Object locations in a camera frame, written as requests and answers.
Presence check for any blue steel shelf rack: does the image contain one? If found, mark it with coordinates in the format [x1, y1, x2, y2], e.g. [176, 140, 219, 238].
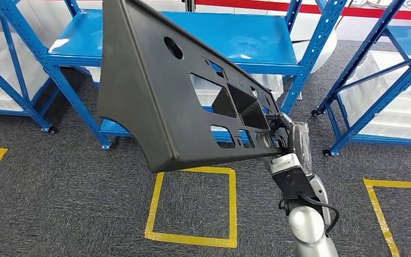
[0, 3, 59, 135]
[0, 0, 348, 150]
[311, 0, 411, 157]

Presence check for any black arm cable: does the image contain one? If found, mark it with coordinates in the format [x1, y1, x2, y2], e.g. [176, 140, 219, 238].
[278, 193, 340, 235]

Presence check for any yellow tape floor square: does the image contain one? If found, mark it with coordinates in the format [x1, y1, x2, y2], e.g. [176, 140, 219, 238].
[363, 178, 411, 257]

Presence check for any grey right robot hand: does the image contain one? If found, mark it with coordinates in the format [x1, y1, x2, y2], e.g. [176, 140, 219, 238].
[255, 112, 314, 177]

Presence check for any white body with red stripe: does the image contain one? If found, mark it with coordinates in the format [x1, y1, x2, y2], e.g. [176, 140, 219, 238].
[14, 0, 411, 74]

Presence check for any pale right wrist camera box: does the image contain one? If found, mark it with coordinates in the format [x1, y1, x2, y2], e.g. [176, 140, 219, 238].
[270, 153, 318, 203]

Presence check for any black plastic panel part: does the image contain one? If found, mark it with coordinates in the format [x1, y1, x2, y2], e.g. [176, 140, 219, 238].
[97, 0, 285, 173]

